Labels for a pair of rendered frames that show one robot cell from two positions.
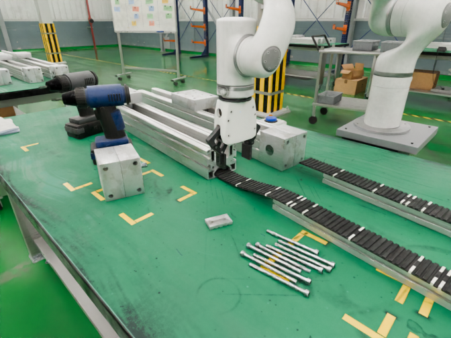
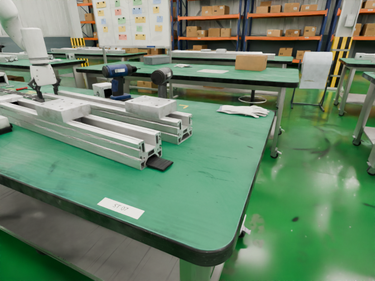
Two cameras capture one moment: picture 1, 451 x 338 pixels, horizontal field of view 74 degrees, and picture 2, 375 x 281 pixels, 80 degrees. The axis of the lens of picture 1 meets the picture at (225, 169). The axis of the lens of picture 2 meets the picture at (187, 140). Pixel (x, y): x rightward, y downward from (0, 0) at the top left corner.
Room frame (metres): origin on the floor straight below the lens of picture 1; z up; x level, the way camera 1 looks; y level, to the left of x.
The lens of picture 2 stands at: (2.04, 0.29, 1.12)
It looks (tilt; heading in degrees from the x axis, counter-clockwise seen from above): 25 degrees down; 161
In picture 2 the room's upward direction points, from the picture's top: straight up
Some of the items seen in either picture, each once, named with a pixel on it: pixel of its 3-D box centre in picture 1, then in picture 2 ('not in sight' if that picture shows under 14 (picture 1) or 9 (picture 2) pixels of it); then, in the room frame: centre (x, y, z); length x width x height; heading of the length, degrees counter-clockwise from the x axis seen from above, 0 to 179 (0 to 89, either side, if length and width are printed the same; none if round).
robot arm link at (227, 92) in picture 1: (234, 90); (39, 61); (0.69, -0.02, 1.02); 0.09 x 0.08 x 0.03; 130
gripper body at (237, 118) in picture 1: (235, 116); (43, 73); (0.69, -0.02, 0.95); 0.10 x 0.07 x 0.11; 130
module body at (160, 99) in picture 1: (194, 115); (67, 125); (1.16, 0.12, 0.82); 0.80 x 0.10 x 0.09; 40
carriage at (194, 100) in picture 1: (194, 102); (64, 112); (1.16, 0.12, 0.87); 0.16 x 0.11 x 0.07; 40
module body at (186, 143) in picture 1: (151, 125); (107, 111); (1.04, 0.27, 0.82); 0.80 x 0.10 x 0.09; 40
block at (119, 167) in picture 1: (124, 170); (102, 92); (0.66, 0.25, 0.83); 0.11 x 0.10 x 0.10; 117
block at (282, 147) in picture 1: (284, 145); (6, 107); (0.82, -0.18, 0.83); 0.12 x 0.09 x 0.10; 130
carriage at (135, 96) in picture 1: (121, 98); (151, 109); (1.23, 0.43, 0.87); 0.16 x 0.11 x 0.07; 40
